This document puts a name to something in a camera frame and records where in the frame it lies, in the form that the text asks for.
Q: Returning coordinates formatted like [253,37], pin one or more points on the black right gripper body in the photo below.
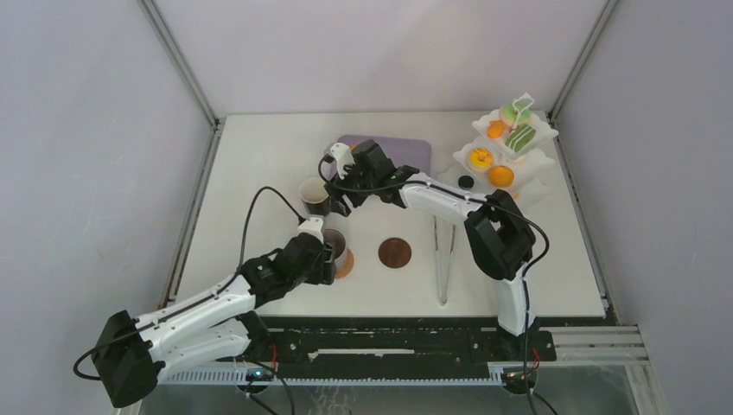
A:
[357,194]

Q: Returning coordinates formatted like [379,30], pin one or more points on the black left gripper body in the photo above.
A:
[321,272]

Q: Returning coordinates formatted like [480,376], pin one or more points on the woven rattan coaster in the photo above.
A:
[348,265]

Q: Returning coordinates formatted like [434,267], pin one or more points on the purple mug black handle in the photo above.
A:
[339,243]

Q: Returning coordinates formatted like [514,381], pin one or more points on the black mug white inside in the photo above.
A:
[314,196]

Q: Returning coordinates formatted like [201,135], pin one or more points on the dark wooden round coaster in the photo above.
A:
[394,253]

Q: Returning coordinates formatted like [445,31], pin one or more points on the black sandwich cookie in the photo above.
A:
[466,182]

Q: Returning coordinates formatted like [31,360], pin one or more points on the yellow frosted donut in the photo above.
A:
[480,160]

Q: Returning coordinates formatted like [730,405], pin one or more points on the steel white serving tongs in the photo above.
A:
[444,236]

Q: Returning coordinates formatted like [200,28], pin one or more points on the orange egg tart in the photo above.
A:
[501,176]

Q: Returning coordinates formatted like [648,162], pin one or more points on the orange bear cookie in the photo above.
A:
[496,129]

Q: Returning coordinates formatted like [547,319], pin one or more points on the white three tier stand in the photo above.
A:
[529,165]

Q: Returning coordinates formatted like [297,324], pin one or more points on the green striped cake slice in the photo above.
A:
[519,138]

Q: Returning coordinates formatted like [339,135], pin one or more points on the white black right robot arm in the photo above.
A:
[500,237]

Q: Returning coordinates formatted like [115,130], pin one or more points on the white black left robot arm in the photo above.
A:
[134,354]

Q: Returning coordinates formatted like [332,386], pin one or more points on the lavender serving tray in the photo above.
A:
[402,151]

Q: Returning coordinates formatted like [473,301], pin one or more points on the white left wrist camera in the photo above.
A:
[312,226]

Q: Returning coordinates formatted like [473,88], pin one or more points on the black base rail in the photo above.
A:
[394,348]

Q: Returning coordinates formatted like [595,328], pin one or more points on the aluminium frame post left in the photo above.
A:
[153,13]

